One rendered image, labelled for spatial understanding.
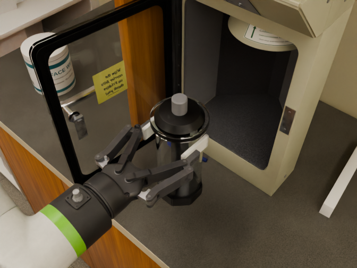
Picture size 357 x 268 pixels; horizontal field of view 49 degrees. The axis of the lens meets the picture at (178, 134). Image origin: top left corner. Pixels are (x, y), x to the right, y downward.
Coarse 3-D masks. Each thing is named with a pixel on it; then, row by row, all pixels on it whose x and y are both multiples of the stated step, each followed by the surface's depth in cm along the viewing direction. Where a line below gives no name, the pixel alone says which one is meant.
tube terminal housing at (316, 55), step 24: (216, 0) 73; (336, 0) 59; (264, 24) 68; (336, 24) 65; (312, 48) 65; (336, 48) 73; (312, 72) 69; (288, 96) 74; (312, 96) 78; (216, 144) 100; (288, 144) 82; (240, 168) 98; (288, 168) 96
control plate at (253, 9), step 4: (224, 0) 67; (228, 0) 65; (232, 0) 64; (236, 0) 62; (240, 0) 61; (244, 0) 59; (248, 0) 58; (236, 4) 65; (244, 4) 62; (248, 4) 61; (244, 8) 65; (248, 8) 63; (252, 8) 62; (256, 12) 63
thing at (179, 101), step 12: (180, 96) 67; (156, 108) 71; (168, 108) 69; (180, 108) 67; (192, 108) 69; (156, 120) 69; (168, 120) 67; (180, 120) 67; (192, 120) 67; (204, 120) 69; (168, 132) 67; (180, 132) 67
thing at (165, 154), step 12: (204, 108) 71; (192, 132) 67; (156, 144) 74; (168, 144) 70; (180, 144) 69; (192, 144) 70; (168, 156) 72; (180, 156) 71; (192, 180) 78; (180, 192) 80; (192, 192) 82
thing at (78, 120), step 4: (72, 116) 77; (76, 116) 78; (80, 116) 77; (72, 120) 78; (76, 120) 77; (80, 120) 77; (76, 124) 77; (80, 124) 78; (84, 124) 79; (76, 128) 78; (80, 128) 79; (84, 128) 80; (80, 132) 79; (84, 132) 80; (80, 136) 80; (84, 136) 81
